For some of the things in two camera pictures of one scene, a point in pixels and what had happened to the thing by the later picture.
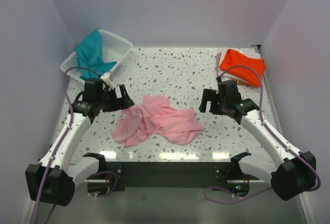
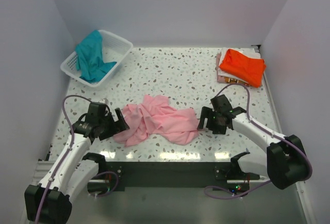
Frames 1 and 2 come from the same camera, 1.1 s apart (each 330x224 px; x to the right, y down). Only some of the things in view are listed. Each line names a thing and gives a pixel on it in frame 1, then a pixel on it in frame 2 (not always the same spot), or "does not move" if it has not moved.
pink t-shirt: (155, 115) does not move
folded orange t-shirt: (233, 58) does not move
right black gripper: (210, 95) to (207, 112)
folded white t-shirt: (248, 51) does not move
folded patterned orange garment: (241, 82) does not move
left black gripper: (123, 102) to (117, 126)
